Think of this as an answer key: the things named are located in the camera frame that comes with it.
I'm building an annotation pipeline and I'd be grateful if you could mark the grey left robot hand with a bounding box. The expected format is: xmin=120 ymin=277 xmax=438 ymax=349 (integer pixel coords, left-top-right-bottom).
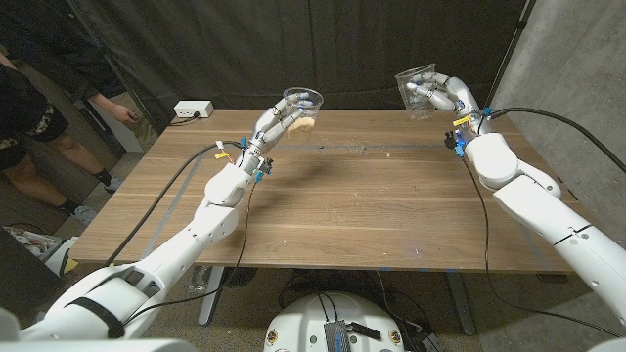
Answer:
xmin=239 ymin=91 xmax=315 ymax=171

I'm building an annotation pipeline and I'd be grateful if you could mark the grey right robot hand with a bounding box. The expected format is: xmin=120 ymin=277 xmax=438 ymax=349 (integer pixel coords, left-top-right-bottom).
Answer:
xmin=405 ymin=71 xmax=491 ymax=130

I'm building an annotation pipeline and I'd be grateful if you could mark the clear plastic cup with sugar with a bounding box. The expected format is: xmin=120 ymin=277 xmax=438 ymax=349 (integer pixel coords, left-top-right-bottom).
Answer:
xmin=394 ymin=63 xmax=439 ymax=121

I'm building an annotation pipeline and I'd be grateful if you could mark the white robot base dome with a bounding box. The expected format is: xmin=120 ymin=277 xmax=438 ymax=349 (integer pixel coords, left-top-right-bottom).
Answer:
xmin=262 ymin=291 xmax=406 ymax=352

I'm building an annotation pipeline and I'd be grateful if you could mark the black bar on robot base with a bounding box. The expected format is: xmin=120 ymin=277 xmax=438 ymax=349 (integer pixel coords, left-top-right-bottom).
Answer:
xmin=349 ymin=322 xmax=382 ymax=342

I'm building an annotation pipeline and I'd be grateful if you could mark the white power strip box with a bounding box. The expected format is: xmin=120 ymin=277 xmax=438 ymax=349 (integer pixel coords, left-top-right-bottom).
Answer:
xmin=173 ymin=100 xmax=215 ymax=119

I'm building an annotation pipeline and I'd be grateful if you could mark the person in khaki trousers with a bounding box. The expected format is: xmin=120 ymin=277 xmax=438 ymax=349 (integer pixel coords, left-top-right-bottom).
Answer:
xmin=0 ymin=0 xmax=158 ymax=154

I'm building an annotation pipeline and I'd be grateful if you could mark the black round floor object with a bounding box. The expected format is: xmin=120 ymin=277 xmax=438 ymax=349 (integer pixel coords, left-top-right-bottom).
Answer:
xmin=222 ymin=267 xmax=258 ymax=289

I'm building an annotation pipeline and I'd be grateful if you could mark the grey metal table leg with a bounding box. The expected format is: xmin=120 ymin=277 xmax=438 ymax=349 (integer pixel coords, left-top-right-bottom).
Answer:
xmin=198 ymin=266 xmax=226 ymax=327
xmin=444 ymin=271 xmax=476 ymax=336

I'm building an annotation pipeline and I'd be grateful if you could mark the grey finned electronics box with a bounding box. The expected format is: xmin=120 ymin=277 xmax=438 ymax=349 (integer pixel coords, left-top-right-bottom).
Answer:
xmin=323 ymin=320 xmax=352 ymax=352

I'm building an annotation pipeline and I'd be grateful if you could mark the person in black camo shorts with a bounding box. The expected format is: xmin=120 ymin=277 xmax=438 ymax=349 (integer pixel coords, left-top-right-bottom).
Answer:
xmin=0 ymin=51 xmax=124 ymax=227

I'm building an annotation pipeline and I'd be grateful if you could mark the white floor container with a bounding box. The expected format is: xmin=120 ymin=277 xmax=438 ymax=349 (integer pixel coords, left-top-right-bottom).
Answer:
xmin=42 ymin=236 xmax=79 ymax=279

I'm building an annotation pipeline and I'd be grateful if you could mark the white robot torso edge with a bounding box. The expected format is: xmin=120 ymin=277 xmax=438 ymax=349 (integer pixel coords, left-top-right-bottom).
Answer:
xmin=0 ymin=338 xmax=200 ymax=352

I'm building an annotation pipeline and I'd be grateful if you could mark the large black bulky object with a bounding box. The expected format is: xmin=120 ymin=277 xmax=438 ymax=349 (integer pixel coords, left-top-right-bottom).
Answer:
xmin=0 ymin=226 xmax=64 ymax=315

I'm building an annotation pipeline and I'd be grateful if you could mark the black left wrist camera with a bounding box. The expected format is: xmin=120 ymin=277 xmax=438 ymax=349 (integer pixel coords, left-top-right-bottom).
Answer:
xmin=255 ymin=155 xmax=275 ymax=184

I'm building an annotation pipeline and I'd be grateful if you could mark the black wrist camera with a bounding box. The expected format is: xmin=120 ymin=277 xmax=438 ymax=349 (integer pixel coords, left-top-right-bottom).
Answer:
xmin=255 ymin=155 xmax=275 ymax=184
xmin=442 ymin=128 xmax=468 ymax=158

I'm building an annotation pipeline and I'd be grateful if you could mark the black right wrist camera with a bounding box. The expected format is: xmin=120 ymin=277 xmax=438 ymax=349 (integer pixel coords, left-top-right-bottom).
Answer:
xmin=442 ymin=128 xmax=468 ymax=158

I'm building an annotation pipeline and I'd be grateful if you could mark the black power strip cable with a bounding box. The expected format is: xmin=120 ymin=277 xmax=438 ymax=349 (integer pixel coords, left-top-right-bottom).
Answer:
xmin=168 ymin=111 xmax=201 ymax=127

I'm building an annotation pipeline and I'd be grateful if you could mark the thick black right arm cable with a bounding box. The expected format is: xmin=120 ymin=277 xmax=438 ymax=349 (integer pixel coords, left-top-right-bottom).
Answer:
xmin=487 ymin=106 xmax=626 ymax=176

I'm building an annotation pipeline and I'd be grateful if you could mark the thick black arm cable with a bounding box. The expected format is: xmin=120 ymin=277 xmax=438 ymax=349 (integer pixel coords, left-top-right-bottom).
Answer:
xmin=104 ymin=140 xmax=246 ymax=269
xmin=487 ymin=106 xmax=626 ymax=176

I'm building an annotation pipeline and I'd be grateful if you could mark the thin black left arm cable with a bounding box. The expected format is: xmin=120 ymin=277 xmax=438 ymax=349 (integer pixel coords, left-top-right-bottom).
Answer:
xmin=120 ymin=179 xmax=261 ymax=328

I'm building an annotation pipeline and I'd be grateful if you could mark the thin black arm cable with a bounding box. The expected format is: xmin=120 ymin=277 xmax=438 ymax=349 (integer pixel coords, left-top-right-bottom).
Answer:
xmin=461 ymin=154 xmax=623 ymax=339
xmin=120 ymin=179 xmax=261 ymax=328

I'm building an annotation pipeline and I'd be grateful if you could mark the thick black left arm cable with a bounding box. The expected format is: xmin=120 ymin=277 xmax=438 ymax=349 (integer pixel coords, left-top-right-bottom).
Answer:
xmin=104 ymin=140 xmax=246 ymax=269

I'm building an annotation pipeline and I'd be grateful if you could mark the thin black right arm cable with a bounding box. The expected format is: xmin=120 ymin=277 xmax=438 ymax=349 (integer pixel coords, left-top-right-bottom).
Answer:
xmin=461 ymin=154 xmax=623 ymax=339

